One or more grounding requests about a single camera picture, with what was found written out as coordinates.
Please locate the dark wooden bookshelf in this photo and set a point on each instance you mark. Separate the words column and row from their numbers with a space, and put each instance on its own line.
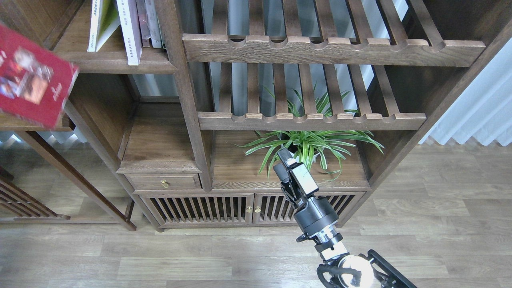
column 172, row 127

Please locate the white lavender book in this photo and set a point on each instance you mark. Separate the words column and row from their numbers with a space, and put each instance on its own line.
column 130, row 27

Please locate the green spider plant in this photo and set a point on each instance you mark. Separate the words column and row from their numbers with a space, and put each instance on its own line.
column 330, row 146

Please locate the brown upright book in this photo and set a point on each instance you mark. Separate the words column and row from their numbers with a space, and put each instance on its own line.
column 143, row 22

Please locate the red cover book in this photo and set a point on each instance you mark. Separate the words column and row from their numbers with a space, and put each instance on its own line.
column 34, row 83

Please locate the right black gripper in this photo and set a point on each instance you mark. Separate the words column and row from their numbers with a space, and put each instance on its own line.
column 315, row 216

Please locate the white curtain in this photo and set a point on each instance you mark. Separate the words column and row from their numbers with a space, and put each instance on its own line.
column 483, row 112

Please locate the white upright book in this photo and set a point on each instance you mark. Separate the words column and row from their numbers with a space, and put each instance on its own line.
column 159, row 43

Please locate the plastic wrapped book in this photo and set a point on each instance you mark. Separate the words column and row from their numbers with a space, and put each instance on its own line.
column 152, row 20

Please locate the yellow green book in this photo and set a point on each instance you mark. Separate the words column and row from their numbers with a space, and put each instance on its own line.
column 104, row 21

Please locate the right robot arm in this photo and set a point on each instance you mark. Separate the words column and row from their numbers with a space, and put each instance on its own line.
column 340, row 269

